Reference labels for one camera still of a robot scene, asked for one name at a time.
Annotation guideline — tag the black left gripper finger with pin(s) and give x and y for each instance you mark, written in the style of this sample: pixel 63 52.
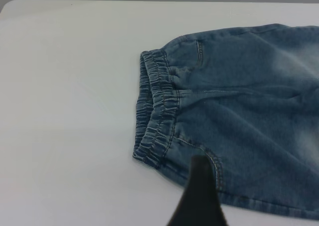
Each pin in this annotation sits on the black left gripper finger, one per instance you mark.
pixel 199 198

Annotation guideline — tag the blue denim pants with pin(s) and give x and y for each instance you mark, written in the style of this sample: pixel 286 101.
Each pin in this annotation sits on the blue denim pants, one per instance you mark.
pixel 236 98

